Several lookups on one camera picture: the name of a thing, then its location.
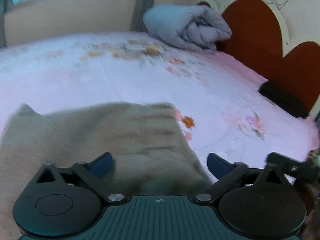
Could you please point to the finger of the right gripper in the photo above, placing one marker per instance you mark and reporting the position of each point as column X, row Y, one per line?
column 301, row 171

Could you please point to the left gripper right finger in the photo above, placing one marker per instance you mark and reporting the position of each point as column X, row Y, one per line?
column 253, row 202

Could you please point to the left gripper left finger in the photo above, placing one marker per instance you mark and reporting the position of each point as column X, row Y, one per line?
column 66, row 201

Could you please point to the grey knit pants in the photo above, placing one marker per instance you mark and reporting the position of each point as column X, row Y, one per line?
column 151, row 154

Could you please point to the black cloth on bed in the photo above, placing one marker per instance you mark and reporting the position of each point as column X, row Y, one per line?
column 286, row 101

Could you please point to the red wooden headboard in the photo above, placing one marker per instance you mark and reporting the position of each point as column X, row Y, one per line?
column 261, row 42

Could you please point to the rolled grey-blue duvet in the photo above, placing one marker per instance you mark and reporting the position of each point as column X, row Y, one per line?
column 189, row 27

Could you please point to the left grey curtain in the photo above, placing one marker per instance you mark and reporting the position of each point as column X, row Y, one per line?
column 2, row 28

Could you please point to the grey curtain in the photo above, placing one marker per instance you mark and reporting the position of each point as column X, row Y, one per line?
column 2, row 28
column 137, row 24

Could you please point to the right grey curtain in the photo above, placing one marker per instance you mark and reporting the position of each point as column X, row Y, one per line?
column 137, row 24

